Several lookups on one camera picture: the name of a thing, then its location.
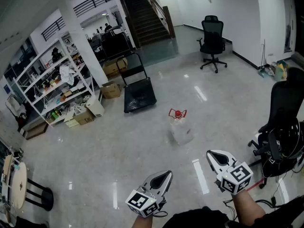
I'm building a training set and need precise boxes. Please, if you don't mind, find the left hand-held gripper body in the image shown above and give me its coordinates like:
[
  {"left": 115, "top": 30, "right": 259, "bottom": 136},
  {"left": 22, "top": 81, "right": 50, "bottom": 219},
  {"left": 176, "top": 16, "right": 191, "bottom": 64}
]
[{"left": 125, "top": 185, "right": 167, "bottom": 218}]

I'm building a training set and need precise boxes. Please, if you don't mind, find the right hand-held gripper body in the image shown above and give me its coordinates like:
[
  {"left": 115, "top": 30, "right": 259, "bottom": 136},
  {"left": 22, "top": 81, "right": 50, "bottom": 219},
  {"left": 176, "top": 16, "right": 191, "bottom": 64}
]
[{"left": 215, "top": 160, "right": 254, "bottom": 196}]

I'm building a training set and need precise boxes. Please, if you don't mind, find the clear water jug red cap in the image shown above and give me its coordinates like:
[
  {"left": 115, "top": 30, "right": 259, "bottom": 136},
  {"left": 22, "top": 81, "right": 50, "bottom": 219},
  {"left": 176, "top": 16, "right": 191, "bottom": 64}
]
[{"left": 168, "top": 108, "right": 195, "bottom": 145}]

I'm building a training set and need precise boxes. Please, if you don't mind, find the black platform trolley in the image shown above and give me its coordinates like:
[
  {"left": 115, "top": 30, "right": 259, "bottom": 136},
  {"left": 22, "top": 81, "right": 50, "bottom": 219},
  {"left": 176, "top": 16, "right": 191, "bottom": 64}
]
[{"left": 116, "top": 52, "right": 157, "bottom": 114}]

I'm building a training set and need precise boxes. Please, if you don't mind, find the person's left forearm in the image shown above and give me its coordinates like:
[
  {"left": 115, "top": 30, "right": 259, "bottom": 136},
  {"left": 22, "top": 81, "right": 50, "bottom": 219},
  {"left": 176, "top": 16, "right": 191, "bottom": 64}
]
[{"left": 132, "top": 214, "right": 154, "bottom": 228}]

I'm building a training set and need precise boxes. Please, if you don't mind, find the person's right forearm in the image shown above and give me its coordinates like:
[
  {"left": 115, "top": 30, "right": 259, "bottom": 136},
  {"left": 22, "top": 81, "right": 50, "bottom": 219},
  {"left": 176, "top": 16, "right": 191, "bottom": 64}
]
[{"left": 231, "top": 189, "right": 266, "bottom": 228}]

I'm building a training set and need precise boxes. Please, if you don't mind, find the person's black clothing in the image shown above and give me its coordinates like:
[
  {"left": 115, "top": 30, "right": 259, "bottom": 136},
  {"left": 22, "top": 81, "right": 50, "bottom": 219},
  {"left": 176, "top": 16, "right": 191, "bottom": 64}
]
[{"left": 162, "top": 195, "right": 304, "bottom": 228}]

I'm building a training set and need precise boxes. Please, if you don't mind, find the printed cardboard box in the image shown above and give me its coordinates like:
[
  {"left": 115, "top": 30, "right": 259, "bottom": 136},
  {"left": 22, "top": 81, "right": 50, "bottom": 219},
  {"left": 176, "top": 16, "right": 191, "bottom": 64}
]
[{"left": 73, "top": 109, "right": 95, "bottom": 125}]

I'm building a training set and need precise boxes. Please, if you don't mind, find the cream plastic bin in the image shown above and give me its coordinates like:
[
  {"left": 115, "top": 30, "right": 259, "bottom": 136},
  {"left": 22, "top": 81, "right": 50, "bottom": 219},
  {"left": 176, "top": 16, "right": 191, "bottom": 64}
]
[{"left": 85, "top": 95, "right": 105, "bottom": 118}]

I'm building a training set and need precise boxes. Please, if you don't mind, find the small open cardboard box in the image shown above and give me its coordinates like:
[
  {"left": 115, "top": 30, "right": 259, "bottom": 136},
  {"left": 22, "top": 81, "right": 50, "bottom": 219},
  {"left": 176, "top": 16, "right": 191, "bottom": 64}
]
[{"left": 101, "top": 81, "right": 122, "bottom": 99}]

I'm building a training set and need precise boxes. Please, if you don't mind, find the green waste bin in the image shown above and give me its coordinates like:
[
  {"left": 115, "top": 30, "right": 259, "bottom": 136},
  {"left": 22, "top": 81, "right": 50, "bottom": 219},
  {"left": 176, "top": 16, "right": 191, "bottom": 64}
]
[{"left": 274, "top": 60, "right": 289, "bottom": 82}]

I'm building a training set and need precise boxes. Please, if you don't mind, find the large open cardboard box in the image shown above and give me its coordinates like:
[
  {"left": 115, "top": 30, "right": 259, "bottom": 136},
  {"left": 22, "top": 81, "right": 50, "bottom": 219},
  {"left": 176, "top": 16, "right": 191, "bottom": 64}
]
[{"left": 102, "top": 57, "right": 129, "bottom": 78}]

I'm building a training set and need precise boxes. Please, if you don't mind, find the black mesh office chair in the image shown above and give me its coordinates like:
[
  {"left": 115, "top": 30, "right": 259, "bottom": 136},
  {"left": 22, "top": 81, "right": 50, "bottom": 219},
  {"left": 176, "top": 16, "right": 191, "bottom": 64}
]
[{"left": 196, "top": 15, "right": 228, "bottom": 74}]

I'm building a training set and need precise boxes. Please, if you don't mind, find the round wooden table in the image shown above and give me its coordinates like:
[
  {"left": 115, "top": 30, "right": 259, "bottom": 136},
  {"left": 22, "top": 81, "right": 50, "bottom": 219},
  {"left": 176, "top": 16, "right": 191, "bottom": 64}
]
[{"left": 10, "top": 161, "right": 54, "bottom": 211}]

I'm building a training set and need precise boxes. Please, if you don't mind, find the flat brown cardboard box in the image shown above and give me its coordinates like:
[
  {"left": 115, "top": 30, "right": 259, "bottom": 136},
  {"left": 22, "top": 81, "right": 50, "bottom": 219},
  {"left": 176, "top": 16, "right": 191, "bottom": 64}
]
[{"left": 25, "top": 121, "right": 49, "bottom": 140}]

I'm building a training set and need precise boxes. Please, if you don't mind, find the crumpled white cloth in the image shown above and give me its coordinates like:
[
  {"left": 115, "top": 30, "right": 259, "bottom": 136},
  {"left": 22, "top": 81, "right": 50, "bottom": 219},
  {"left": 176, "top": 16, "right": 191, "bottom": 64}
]
[{"left": 58, "top": 64, "right": 76, "bottom": 85}]

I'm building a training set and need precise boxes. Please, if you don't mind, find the black rolling cage trolley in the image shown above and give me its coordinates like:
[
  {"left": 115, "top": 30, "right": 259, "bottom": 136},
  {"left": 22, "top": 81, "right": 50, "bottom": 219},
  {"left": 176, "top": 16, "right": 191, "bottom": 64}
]
[{"left": 101, "top": 26, "right": 133, "bottom": 60}]

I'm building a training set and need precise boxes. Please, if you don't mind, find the cluttered workbench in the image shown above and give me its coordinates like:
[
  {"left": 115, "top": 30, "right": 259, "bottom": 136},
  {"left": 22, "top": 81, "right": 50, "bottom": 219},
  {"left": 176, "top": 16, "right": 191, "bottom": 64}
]
[{"left": 0, "top": 136, "right": 24, "bottom": 225}]

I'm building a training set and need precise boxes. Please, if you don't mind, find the white metal shelving rack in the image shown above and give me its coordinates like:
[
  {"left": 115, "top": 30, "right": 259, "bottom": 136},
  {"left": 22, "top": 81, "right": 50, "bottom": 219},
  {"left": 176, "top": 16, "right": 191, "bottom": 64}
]
[{"left": 13, "top": 31, "right": 95, "bottom": 128}]

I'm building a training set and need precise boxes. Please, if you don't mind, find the dark wooden staircase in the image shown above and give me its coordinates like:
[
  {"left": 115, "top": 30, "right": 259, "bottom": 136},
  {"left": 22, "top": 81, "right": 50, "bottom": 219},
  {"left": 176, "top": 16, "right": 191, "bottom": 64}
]
[{"left": 116, "top": 0, "right": 176, "bottom": 48}]

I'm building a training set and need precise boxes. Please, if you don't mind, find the black balcony railing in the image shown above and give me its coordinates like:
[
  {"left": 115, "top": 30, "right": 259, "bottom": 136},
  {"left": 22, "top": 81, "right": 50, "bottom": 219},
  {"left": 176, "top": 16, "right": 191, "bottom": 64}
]
[{"left": 40, "top": 0, "right": 114, "bottom": 42}]

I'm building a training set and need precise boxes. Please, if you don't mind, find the black office chair with cables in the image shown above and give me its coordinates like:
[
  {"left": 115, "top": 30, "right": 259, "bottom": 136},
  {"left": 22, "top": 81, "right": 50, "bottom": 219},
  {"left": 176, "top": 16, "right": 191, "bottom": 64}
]
[{"left": 248, "top": 66, "right": 304, "bottom": 190}]

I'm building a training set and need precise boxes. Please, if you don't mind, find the teal dustpan with handle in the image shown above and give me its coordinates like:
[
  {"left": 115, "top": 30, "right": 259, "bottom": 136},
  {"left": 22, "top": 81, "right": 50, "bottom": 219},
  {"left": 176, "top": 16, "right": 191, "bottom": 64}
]
[{"left": 258, "top": 39, "right": 269, "bottom": 78}]

